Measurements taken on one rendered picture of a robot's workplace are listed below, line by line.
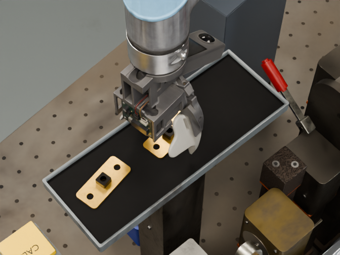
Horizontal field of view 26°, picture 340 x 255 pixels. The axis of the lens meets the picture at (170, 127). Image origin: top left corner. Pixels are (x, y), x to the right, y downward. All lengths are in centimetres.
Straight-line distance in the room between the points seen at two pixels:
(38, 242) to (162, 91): 27
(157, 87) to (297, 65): 87
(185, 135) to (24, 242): 27
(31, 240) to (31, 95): 158
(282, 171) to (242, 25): 36
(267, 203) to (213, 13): 38
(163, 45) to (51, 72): 181
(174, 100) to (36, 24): 187
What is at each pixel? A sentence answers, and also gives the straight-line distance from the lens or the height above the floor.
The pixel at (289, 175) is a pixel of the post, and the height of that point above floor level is 110.
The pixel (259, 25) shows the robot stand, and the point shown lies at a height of 98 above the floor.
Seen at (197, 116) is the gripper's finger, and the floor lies 127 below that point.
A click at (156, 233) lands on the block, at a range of 129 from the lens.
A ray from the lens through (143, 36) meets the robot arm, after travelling 84.
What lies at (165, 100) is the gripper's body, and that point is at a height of 132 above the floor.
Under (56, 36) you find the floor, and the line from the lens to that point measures 274.
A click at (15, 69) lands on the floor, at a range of 268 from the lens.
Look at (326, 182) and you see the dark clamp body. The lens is 118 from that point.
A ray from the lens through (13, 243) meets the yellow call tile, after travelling 105.
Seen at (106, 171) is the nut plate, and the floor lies 116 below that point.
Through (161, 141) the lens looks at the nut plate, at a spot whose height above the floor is 116.
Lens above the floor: 211
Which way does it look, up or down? 58 degrees down
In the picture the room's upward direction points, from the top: straight up
